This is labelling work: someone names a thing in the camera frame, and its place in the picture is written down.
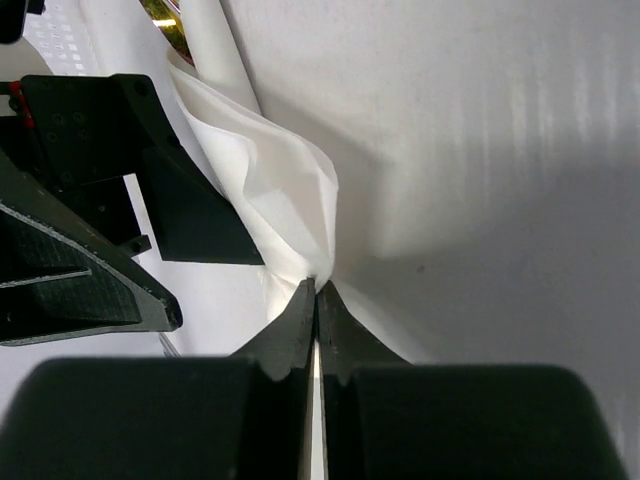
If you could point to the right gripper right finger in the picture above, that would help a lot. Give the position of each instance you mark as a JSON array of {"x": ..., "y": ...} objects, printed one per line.
[{"x": 386, "y": 418}]

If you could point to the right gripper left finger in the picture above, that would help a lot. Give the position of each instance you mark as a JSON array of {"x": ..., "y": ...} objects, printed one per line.
[{"x": 242, "y": 416}]

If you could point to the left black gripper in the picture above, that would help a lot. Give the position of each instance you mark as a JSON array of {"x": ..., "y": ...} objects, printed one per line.
[{"x": 79, "y": 137}]

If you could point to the white paper napkin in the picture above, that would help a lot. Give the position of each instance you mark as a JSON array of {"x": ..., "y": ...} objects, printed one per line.
[{"x": 283, "y": 187}]

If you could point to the iridescent gold spoon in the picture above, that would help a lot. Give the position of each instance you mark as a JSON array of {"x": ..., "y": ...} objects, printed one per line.
[{"x": 165, "y": 15}]

